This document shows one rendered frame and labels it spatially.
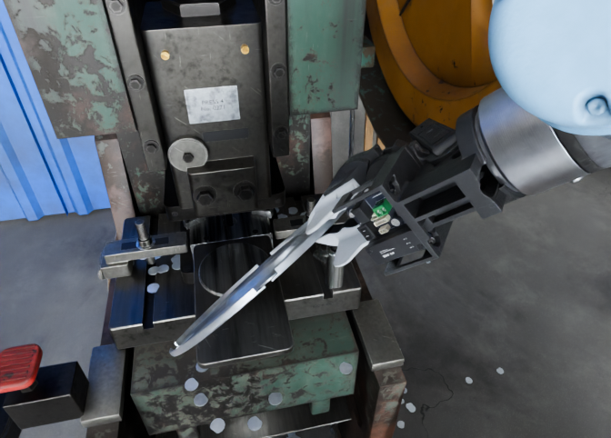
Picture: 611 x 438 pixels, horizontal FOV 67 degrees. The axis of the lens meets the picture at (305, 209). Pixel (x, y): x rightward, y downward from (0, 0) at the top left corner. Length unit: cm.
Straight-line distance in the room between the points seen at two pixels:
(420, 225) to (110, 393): 66
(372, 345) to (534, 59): 73
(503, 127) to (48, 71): 49
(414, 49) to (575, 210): 172
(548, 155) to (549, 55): 13
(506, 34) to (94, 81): 50
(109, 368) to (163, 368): 9
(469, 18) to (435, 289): 129
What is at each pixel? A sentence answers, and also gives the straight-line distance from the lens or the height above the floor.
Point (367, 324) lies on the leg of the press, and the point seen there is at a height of 64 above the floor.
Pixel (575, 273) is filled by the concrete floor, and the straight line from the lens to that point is 213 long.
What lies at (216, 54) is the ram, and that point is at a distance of 63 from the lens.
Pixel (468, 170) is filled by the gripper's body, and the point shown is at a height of 119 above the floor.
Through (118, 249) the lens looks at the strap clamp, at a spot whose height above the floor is 76.
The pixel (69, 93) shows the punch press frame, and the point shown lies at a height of 112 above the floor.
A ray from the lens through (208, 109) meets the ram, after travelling 66.
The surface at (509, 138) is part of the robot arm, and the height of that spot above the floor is 121.
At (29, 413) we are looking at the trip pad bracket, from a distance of 86.
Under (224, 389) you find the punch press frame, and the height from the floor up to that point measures 61.
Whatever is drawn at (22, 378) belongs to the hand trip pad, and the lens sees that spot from 79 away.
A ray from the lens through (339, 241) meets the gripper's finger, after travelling 45.
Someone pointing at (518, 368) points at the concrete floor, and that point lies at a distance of 174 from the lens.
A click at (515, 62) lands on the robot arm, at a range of 18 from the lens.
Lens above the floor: 135
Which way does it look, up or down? 39 degrees down
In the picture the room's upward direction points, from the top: straight up
